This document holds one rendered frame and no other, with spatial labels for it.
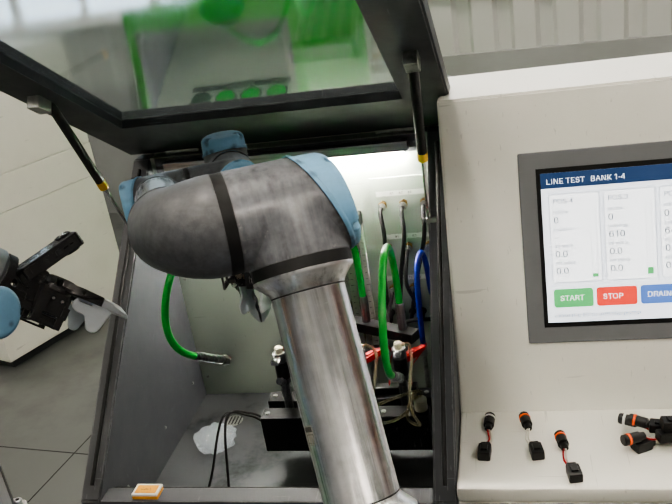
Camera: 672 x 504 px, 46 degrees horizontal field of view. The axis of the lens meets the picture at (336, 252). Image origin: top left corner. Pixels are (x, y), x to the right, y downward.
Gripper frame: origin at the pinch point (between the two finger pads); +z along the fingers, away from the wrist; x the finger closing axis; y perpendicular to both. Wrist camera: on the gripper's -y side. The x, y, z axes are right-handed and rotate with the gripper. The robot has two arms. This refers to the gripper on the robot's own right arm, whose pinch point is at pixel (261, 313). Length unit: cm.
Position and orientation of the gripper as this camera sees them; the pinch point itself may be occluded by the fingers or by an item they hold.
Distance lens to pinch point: 150.3
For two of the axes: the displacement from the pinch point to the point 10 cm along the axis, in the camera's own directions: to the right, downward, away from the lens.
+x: 9.7, -0.6, -2.2
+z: 1.4, 9.2, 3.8
